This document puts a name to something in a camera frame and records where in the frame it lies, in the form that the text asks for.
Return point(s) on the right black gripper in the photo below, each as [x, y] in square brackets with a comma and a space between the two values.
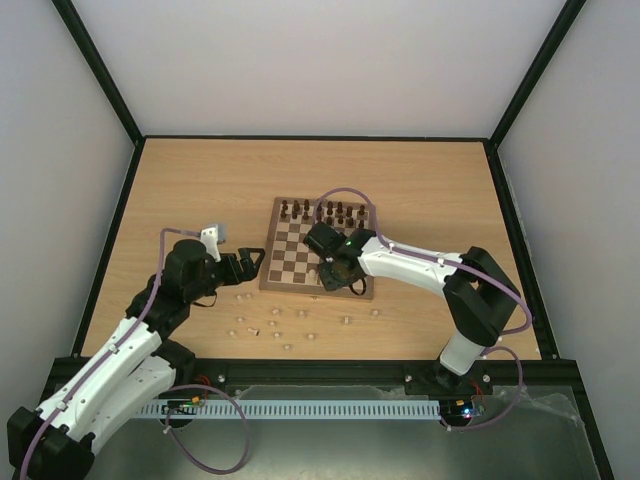
[332, 275]

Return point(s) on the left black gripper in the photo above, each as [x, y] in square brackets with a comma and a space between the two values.
[249, 272]

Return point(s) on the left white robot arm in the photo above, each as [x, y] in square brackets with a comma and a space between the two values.
[61, 438]

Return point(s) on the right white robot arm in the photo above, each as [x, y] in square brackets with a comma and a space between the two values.
[483, 302]

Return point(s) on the wooden chess board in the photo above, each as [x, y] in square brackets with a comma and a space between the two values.
[288, 260]

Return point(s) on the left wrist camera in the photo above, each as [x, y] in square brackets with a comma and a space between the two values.
[212, 236]

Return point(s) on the white slotted cable duct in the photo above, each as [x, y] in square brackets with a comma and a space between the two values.
[296, 410]

